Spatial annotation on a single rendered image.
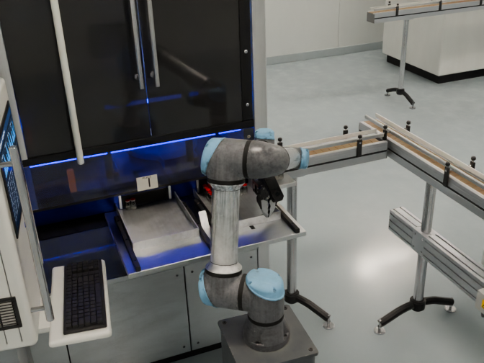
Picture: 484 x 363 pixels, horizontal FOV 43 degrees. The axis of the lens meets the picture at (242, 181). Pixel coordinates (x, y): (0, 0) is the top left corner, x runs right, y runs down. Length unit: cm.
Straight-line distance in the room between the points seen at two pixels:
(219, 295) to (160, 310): 97
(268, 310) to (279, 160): 46
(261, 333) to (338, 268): 184
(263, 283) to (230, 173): 35
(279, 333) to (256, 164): 55
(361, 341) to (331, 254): 79
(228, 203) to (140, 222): 75
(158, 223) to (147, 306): 48
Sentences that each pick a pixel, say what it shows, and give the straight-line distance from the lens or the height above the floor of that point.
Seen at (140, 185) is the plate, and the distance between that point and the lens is 253.
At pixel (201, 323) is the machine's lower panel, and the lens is 299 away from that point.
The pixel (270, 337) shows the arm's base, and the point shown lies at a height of 84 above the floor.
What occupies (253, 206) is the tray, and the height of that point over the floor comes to 88.
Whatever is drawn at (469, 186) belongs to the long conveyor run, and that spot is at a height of 93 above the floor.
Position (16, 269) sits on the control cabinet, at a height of 110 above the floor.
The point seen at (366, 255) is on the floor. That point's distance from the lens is 390.
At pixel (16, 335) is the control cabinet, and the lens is 211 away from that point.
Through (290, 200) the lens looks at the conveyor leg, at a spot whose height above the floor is 70.
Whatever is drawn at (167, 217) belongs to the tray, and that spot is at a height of 88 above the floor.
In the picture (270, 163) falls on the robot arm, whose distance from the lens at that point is 180.
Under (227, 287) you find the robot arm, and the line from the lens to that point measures 192.
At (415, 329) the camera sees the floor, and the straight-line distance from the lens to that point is 338.
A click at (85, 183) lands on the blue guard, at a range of 248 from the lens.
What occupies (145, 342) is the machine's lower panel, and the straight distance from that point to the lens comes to 296.
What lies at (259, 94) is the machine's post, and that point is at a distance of 255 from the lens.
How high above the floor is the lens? 213
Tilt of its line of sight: 27 degrees down
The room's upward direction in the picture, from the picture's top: 2 degrees counter-clockwise
